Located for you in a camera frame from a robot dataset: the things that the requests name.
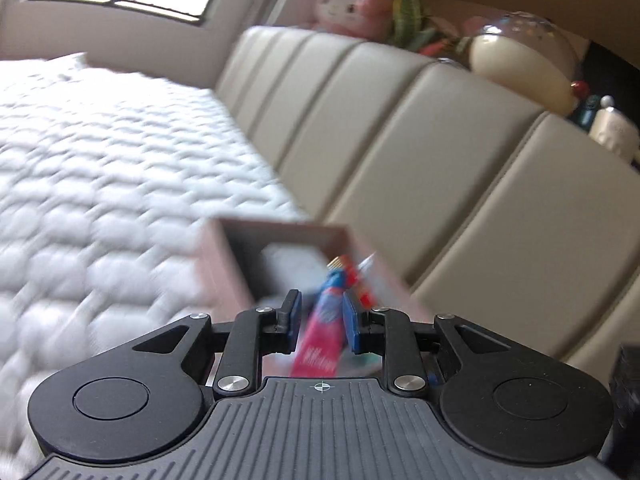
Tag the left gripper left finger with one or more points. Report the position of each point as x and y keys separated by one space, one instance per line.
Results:
x=253 y=334

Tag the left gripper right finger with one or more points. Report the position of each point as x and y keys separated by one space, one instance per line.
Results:
x=390 y=334

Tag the red lighter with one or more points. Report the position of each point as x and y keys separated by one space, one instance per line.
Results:
x=354 y=280

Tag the red blue tube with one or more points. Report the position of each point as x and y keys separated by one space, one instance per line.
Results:
x=319 y=352

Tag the white cable box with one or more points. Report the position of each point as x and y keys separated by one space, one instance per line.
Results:
x=293 y=266

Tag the pink cardboard box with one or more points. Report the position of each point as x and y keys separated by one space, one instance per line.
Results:
x=230 y=266

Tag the beige padded headboard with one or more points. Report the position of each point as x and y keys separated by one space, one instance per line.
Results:
x=486 y=205

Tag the quilted grey mattress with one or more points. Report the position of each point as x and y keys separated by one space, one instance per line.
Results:
x=106 y=182

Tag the green plant leaves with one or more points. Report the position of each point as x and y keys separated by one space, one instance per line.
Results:
x=416 y=29

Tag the cream dome lamp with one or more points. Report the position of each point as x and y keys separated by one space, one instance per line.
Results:
x=532 y=57

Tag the pink plush toy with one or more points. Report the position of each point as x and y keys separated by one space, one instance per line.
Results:
x=369 y=20

